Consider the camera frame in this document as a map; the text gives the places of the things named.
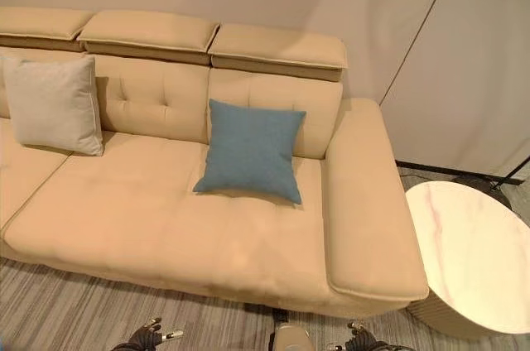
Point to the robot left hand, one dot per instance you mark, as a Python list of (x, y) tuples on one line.
[(145, 340)]

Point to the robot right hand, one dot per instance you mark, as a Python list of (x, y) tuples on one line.
[(359, 339)]

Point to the beige leather sofa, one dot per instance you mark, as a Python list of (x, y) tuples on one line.
[(165, 218)]

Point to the round white marble side table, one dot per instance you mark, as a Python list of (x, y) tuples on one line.
[(472, 260)]

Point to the black floor lamp base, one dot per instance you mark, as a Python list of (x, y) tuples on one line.
[(480, 180)]

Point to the blue square cushion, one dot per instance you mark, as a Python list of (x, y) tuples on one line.
[(250, 148)]

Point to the grey square cushion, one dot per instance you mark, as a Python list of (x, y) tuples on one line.
[(54, 107)]

